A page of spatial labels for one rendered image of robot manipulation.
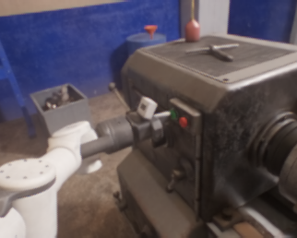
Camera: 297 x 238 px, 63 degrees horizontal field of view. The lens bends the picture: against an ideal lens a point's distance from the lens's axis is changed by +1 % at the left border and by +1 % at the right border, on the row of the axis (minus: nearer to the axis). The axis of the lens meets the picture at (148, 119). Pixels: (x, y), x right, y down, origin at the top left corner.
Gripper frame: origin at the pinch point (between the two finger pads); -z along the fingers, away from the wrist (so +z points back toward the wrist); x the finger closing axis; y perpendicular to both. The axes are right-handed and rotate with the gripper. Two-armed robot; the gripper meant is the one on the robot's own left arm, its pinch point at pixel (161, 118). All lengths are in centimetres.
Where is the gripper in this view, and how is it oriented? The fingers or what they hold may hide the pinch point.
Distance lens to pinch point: 68.5
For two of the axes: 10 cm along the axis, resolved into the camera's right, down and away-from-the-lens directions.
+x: 4.7, 4.0, -7.8
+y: -0.9, -8.6, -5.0
